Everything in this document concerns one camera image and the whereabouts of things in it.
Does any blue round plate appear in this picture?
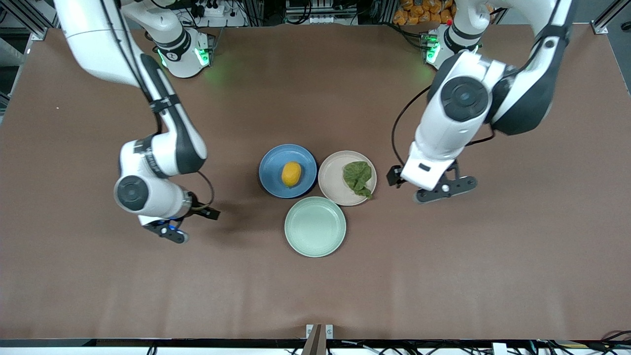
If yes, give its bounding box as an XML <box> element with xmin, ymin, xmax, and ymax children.
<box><xmin>259</xmin><ymin>144</ymin><xmax>317</xmax><ymax>199</ymax></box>

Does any black floor cable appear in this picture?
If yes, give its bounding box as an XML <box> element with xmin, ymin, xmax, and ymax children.
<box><xmin>599</xmin><ymin>330</ymin><xmax>631</xmax><ymax>346</ymax></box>

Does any yellow lemon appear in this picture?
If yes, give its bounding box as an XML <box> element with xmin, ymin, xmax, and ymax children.
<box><xmin>281</xmin><ymin>161</ymin><xmax>302</xmax><ymax>188</ymax></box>

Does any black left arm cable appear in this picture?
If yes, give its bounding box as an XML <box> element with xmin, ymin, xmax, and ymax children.
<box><xmin>391</xmin><ymin>86</ymin><xmax>432</xmax><ymax>168</ymax></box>

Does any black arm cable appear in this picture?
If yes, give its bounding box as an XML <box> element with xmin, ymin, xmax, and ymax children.
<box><xmin>197</xmin><ymin>171</ymin><xmax>215</xmax><ymax>212</ymax></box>
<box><xmin>391</xmin><ymin>86</ymin><xmax>432</xmax><ymax>168</ymax></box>

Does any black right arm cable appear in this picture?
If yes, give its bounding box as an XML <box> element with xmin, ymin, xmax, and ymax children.
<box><xmin>197</xmin><ymin>171</ymin><xmax>215</xmax><ymax>212</ymax></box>

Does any black table edge rail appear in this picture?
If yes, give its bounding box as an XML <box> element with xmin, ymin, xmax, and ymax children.
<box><xmin>0</xmin><ymin>338</ymin><xmax>631</xmax><ymax>349</ymax></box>

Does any aluminium frame profile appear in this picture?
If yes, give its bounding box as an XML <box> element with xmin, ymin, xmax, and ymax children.
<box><xmin>592</xmin><ymin>0</ymin><xmax>631</xmax><ymax>35</ymax></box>
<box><xmin>0</xmin><ymin>0</ymin><xmax>55</xmax><ymax>31</ymax></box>

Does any beige round plate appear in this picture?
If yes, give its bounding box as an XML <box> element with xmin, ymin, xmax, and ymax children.
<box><xmin>318</xmin><ymin>150</ymin><xmax>378</xmax><ymax>207</ymax></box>

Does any white power strip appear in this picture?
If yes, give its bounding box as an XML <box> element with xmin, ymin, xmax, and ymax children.
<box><xmin>190</xmin><ymin>0</ymin><xmax>247</xmax><ymax>28</ymax></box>

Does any brown camera post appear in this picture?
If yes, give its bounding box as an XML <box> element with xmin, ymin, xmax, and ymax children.
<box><xmin>302</xmin><ymin>324</ymin><xmax>327</xmax><ymax>355</ymax></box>

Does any green lettuce leaf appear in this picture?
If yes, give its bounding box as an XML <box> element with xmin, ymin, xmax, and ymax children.
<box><xmin>343</xmin><ymin>161</ymin><xmax>374</xmax><ymax>200</ymax></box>

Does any black base cable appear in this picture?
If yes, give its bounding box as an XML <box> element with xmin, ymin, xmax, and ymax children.
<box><xmin>382</xmin><ymin>22</ymin><xmax>429</xmax><ymax>50</ymax></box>

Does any mint green round plate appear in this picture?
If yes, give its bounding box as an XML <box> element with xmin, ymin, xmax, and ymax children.
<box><xmin>284</xmin><ymin>196</ymin><xmax>347</xmax><ymax>258</ymax></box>

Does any bag of orange fruits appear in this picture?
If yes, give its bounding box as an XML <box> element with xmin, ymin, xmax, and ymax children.
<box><xmin>393</xmin><ymin>0</ymin><xmax>455</xmax><ymax>25</ymax></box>

